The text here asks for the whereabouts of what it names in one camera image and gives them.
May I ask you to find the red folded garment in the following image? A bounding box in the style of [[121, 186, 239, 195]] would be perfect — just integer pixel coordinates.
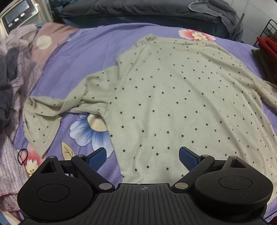
[[257, 36, 276, 84]]

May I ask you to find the black wire rack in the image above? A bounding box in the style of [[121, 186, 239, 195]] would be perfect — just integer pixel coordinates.
[[259, 19, 277, 38]]

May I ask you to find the black cable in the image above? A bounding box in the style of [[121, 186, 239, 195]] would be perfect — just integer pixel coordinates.
[[17, 148, 30, 167]]

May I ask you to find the white appliance control panel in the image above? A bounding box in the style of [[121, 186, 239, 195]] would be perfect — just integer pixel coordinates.
[[1, 0, 53, 39]]

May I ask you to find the green polka dot sweater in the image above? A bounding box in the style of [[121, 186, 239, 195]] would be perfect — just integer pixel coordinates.
[[23, 35, 276, 184]]

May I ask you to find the dark green folded garment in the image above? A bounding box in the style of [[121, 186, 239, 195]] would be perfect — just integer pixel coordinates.
[[251, 49, 275, 83]]

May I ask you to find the mauve striped floral blanket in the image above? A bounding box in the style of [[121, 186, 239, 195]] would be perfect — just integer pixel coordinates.
[[1, 22, 78, 212]]

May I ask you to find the dark grey crumpled garment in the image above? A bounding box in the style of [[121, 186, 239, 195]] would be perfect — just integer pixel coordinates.
[[0, 47, 19, 129]]

